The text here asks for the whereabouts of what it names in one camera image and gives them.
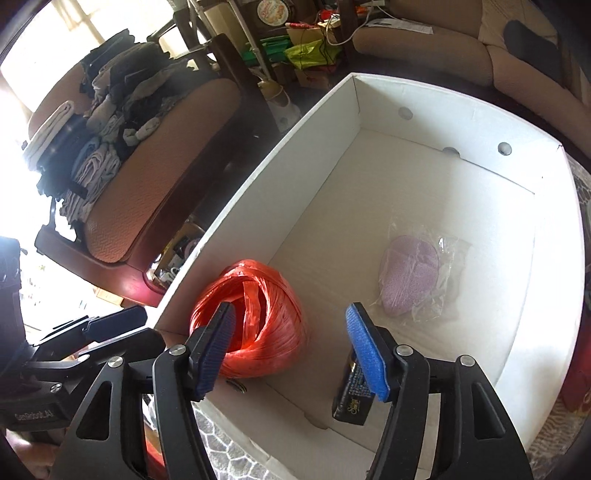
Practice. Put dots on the dark lumbar pillow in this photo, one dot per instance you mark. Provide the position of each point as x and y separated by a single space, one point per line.
531 50

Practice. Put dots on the yellow-green plastic bag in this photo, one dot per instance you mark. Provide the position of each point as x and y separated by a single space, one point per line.
309 53

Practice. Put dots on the brown sofa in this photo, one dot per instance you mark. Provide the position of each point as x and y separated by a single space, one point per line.
415 50

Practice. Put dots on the purple pad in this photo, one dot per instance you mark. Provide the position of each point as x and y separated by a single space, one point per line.
406 277

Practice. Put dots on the wooden armchair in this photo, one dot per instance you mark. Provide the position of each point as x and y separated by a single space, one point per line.
152 194

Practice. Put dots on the pile of clothes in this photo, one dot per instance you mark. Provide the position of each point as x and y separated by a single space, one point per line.
111 115

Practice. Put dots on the white papers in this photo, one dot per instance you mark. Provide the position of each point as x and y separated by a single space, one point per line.
401 25

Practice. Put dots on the beige cushion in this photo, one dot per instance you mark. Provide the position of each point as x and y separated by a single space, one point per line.
531 16

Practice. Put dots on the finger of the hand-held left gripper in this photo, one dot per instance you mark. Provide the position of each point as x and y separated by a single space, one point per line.
138 344
120 321

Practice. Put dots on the red twine ball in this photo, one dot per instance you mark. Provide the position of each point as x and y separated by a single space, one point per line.
268 314

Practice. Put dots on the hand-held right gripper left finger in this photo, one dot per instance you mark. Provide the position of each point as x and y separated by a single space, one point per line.
214 341

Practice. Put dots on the cardboard box of clutter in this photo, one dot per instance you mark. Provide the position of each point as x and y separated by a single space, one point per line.
178 258

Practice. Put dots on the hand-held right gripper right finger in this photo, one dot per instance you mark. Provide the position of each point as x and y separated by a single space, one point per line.
369 355

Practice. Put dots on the round cookie tin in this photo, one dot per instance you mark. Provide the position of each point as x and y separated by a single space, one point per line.
272 11

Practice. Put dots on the white cardboard box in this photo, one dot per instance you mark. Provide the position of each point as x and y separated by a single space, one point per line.
351 221

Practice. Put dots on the white steam mop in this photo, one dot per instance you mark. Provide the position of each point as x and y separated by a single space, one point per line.
281 108

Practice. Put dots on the small black box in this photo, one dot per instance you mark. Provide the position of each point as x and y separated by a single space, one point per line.
351 397

